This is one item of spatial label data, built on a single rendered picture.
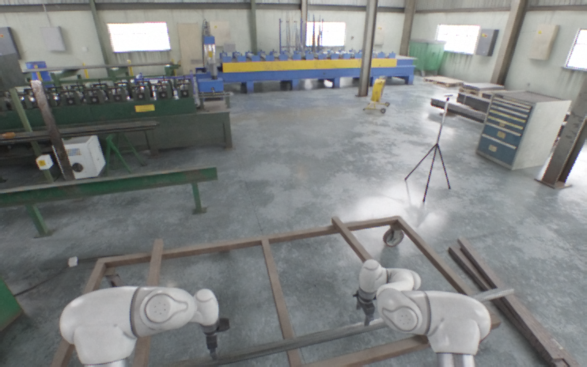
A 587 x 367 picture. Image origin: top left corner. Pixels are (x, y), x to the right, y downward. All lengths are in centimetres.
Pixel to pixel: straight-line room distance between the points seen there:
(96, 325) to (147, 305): 14
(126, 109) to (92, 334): 437
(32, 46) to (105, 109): 986
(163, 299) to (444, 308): 79
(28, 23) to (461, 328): 1472
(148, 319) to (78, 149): 400
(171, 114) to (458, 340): 465
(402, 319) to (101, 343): 80
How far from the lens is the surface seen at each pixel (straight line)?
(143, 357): 194
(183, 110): 499
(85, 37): 1421
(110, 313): 92
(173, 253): 256
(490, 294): 235
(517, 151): 537
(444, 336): 104
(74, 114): 529
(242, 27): 1374
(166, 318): 85
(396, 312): 98
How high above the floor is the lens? 189
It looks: 29 degrees down
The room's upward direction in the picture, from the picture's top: straight up
